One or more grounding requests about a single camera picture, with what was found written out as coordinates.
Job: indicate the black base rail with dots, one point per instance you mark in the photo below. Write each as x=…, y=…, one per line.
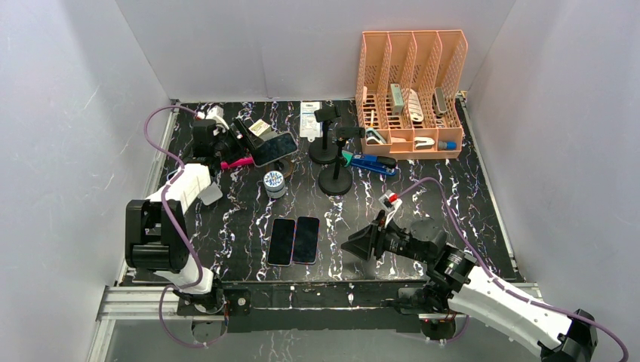
x=320, y=305

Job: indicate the white item in organizer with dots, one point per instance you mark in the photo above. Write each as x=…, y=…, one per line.
x=415, y=108

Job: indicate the white blister pack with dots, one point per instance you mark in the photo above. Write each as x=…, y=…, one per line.
x=309, y=129

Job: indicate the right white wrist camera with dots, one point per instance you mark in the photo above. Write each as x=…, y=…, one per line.
x=391, y=204

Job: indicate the purple smartphone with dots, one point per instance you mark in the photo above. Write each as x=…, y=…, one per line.
x=281, y=242

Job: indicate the blue stapler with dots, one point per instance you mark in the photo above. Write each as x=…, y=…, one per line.
x=374, y=163

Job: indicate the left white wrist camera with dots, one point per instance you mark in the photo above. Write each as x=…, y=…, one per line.
x=216, y=115

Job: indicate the blue capped tube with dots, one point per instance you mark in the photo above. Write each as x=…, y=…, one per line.
x=447, y=146

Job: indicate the orange file organizer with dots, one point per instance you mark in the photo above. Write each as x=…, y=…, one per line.
x=420, y=60

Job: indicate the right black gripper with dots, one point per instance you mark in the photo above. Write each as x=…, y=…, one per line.
x=371, y=236

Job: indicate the grey item in organizer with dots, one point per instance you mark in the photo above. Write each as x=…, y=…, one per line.
x=397, y=99

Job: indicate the black phone stand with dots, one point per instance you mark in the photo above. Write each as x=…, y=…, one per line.
x=333, y=181
x=322, y=151

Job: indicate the black smartphone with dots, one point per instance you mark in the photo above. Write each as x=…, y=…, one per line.
x=306, y=240

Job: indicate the white phone stand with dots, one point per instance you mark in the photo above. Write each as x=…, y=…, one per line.
x=211, y=194

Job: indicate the white cardboard box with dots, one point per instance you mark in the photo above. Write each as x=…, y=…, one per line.
x=260, y=128

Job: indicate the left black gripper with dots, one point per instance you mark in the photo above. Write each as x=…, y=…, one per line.
x=247, y=139

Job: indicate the pink marker pen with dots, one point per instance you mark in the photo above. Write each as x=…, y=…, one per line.
x=239, y=163

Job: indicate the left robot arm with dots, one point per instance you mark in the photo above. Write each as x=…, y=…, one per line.
x=156, y=237

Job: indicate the green small box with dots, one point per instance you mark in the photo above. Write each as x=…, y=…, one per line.
x=346, y=158

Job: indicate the dark item in organizer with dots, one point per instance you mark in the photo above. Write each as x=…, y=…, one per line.
x=439, y=102

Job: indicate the smartphone on back stand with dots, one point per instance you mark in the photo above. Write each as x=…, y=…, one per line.
x=274, y=149

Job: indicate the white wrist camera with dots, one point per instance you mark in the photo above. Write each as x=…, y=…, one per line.
x=391, y=204
x=216, y=115

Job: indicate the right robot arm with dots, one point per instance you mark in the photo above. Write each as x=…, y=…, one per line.
x=457, y=283

